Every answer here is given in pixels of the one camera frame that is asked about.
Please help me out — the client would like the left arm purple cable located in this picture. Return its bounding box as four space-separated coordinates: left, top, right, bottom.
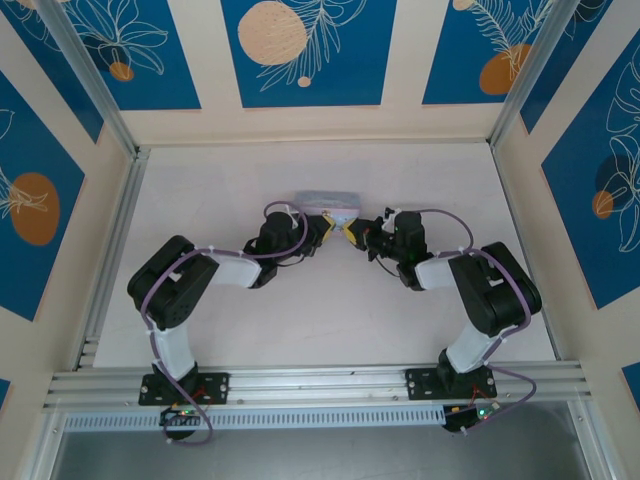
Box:
141 201 307 447

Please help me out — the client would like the aluminium frame post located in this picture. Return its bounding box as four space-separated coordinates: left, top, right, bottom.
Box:
37 0 140 157
488 0 582 147

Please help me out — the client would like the aluminium cross rail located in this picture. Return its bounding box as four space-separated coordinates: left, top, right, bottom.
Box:
43 361 594 410

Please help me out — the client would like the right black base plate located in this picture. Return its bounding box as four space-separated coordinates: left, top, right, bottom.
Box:
405 367 499 402

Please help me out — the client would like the right small circuit board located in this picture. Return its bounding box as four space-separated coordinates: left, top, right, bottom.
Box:
444 403 502 432

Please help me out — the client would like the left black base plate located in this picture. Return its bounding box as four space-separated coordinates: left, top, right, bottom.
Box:
138 371 232 407

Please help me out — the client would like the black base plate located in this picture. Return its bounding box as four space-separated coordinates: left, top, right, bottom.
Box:
138 371 232 407
405 367 499 402

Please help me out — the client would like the left small circuit board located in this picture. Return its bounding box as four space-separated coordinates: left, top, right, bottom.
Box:
159 406 206 427

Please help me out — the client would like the aluminium side rail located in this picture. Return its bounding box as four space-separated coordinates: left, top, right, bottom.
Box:
487 142 565 362
73 147 152 372

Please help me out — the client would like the small circuit board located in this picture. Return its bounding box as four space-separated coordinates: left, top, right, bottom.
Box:
444 403 502 432
159 406 206 427

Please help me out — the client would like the grey metal panel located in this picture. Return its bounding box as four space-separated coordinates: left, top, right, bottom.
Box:
48 428 592 480

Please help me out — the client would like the white slotted cable duct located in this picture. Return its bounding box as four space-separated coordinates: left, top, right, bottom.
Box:
63 405 449 433

